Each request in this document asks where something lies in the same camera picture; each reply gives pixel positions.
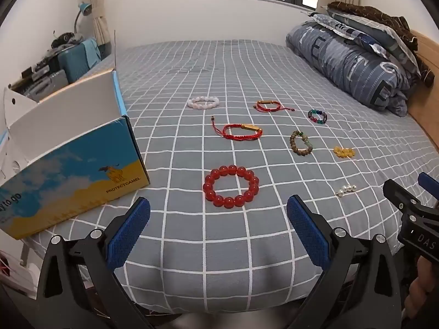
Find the teal suitcase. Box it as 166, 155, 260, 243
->
57, 39, 103, 84

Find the brown wooden bead bracelet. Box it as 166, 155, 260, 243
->
290, 130, 314, 155

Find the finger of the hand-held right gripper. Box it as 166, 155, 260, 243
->
383, 179, 426, 213
418, 172, 439, 201

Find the blue and yellow cardboard box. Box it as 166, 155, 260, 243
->
0, 31, 150, 240

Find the multicolour glass bead bracelet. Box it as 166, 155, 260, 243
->
308, 109, 328, 126

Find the white bead bracelet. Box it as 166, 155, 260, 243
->
187, 96, 220, 110

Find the large red string bracelet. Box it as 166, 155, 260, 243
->
211, 116, 264, 142

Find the wooden headboard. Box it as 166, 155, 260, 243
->
406, 29, 439, 165

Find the white pearl bracelet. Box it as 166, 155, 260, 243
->
336, 184, 357, 198

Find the dark bag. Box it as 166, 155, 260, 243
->
51, 32, 83, 49

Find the small red string bracelet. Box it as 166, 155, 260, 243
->
254, 100, 296, 113

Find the blue desk lamp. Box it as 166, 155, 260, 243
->
74, 2, 93, 35

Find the folded blue grey duvet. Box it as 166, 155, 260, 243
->
286, 17, 422, 117

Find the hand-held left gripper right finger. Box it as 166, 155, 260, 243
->
287, 195, 412, 329

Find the blue grey patterned pillow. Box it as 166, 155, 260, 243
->
326, 7, 422, 78
302, 10, 390, 57

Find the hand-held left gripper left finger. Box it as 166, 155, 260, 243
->
36, 197, 151, 329

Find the grey checked bed sheet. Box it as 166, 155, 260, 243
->
21, 39, 439, 316

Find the person's right hand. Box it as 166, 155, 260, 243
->
404, 257, 439, 321

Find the grey suitcase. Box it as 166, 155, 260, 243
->
9, 69, 69, 103

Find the large red bead bracelet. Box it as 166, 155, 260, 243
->
203, 165, 260, 208

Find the light blue cloth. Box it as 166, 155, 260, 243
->
80, 38, 102, 69

